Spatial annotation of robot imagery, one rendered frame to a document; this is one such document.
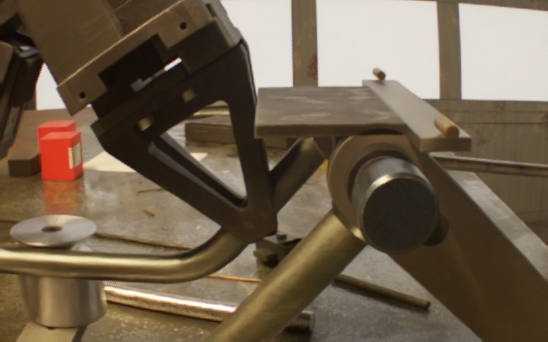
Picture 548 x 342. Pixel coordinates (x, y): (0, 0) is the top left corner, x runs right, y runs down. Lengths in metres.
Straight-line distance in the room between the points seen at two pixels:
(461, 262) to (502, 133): 3.27
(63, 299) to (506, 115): 3.21
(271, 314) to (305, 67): 3.09
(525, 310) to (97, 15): 0.19
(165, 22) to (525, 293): 0.16
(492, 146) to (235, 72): 3.23
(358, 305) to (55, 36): 0.29
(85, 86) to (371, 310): 0.28
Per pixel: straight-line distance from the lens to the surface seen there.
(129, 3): 0.29
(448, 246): 0.23
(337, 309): 0.49
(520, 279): 0.24
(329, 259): 0.20
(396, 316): 0.48
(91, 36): 0.29
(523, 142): 3.55
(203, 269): 0.33
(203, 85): 0.29
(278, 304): 0.20
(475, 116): 3.44
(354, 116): 0.23
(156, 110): 0.30
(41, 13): 0.29
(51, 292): 0.36
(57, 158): 0.86
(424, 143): 0.20
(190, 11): 0.26
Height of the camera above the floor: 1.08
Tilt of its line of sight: 12 degrees down
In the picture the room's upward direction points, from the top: 1 degrees counter-clockwise
